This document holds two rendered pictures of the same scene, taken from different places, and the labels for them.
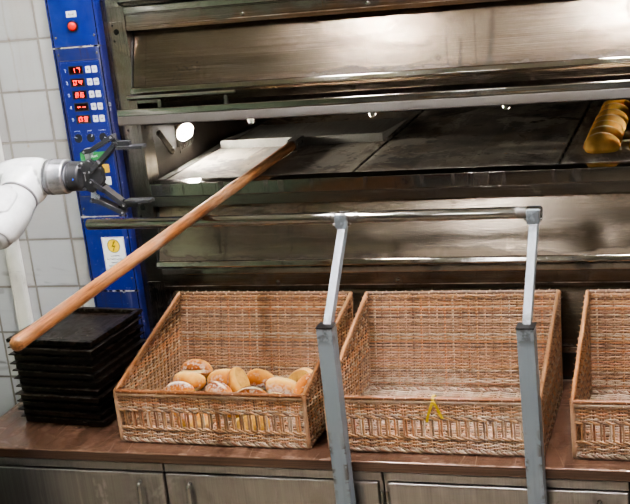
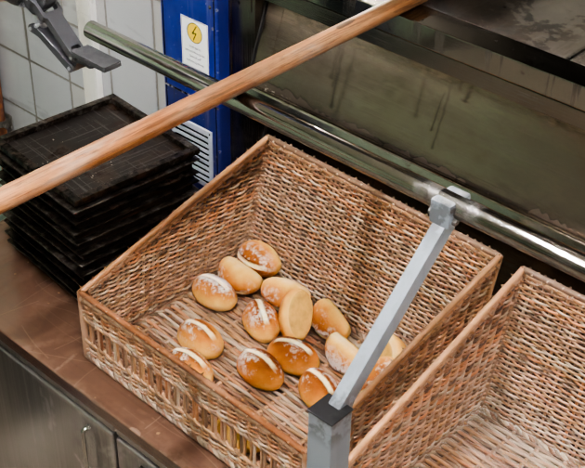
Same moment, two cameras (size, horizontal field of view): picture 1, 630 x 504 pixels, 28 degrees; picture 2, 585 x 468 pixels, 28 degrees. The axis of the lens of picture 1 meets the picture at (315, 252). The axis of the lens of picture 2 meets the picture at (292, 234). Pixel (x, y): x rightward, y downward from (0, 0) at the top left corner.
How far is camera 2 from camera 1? 188 cm
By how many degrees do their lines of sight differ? 28
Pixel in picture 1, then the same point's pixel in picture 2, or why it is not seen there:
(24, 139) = not seen: outside the picture
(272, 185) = (426, 35)
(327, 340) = (322, 437)
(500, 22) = not seen: outside the picture
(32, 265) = (106, 12)
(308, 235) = (463, 136)
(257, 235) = (389, 102)
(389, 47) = not seen: outside the picture
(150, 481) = (99, 434)
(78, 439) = (41, 321)
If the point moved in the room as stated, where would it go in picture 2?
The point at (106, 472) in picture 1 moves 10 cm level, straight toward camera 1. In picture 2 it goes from (53, 391) to (32, 429)
